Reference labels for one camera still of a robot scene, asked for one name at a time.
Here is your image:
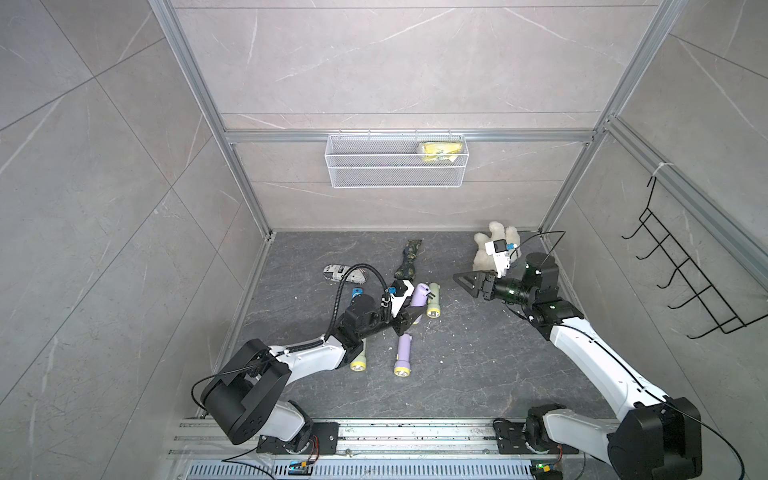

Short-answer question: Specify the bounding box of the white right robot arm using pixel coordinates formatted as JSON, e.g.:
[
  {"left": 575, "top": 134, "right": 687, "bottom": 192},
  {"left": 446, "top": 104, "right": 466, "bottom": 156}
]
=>
[{"left": 453, "top": 252, "right": 703, "bottom": 479}]

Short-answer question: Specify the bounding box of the dark floral bow tie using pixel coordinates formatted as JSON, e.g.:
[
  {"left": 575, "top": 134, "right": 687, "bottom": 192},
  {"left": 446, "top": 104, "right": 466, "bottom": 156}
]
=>
[{"left": 394, "top": 239, "right": 422, "bottom": 280}]

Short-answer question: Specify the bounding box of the purple flashlight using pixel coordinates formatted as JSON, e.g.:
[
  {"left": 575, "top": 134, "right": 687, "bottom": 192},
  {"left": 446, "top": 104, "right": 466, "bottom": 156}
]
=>
[
  {"left": 394, "top": 333, "right": 412, "bottom": 378},
  {"left": 407, "top": 283, "right": 431, "bottom": 325}
]

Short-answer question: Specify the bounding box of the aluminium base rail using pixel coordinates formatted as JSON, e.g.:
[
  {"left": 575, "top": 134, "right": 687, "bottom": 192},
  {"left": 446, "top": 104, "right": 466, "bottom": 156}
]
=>
[{"left": 162, "top": 419, "right": 593, "bottom": 479}]

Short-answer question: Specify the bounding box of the black wire hook rack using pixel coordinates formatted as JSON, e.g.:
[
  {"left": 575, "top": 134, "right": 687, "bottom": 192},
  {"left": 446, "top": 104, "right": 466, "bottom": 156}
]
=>
[{"left": 621, "top": 176, "right": 767, "bottom": 340}]

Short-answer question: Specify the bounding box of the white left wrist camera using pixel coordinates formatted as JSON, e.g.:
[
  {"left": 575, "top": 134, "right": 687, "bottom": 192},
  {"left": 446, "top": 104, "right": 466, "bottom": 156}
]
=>
[{"left": 388, "top": 280, "right": 415, "bottom": 318}]

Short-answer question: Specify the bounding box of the white wire mesh basket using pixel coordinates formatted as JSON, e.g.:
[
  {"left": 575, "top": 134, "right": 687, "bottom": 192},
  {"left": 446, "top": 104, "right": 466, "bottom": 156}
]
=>
[{"left": 324, "top": 133, "right": 469, "bottom": 189}]

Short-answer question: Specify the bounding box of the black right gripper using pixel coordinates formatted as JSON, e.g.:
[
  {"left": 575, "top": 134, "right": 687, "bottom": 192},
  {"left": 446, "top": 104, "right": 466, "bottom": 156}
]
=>
[{"left": 453, "top": 269, "right": 534, "bottom": 309}]

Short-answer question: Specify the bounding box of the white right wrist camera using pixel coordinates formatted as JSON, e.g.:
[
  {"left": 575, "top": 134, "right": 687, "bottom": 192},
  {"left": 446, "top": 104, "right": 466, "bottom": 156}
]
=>
[{"left": 485, "top": 239, "right": 518, "bottom": 278}]

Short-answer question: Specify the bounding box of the white plush toy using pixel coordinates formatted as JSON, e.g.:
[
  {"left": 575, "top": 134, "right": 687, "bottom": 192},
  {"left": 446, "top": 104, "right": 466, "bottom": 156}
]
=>
[{"left": 472, "top": 221, "right": 521, "bottom": 276}]

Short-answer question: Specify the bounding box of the yellow item in basket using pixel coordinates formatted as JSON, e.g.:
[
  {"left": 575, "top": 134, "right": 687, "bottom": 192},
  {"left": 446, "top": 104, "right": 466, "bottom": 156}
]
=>
[{"left": 417, "top": 142, "right": 464, "bottom": 163}]

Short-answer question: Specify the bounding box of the green flashlight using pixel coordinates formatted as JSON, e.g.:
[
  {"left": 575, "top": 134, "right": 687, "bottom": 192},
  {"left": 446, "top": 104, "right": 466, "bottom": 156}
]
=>
[
  {"left": 349, "top": 341, "right": 367, "bottom": 372},
  {"left": 426, "top": 282, "right": 441, "bottom": 319}
]

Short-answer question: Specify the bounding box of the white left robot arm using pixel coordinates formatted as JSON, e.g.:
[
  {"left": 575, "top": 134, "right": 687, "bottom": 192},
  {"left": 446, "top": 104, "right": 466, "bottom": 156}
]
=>
[{"left": 191, "top": 263, "right": 431, "bottom": 451}]

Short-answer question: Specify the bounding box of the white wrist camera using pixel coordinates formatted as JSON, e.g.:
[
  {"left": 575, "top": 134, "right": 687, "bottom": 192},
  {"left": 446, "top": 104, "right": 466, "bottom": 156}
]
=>
[
  {"left": 388, "top": 280, "right": 415, "bottom": 318},
  {"left": 485, "top": 239, "right": 518, "bottom": 278}
]

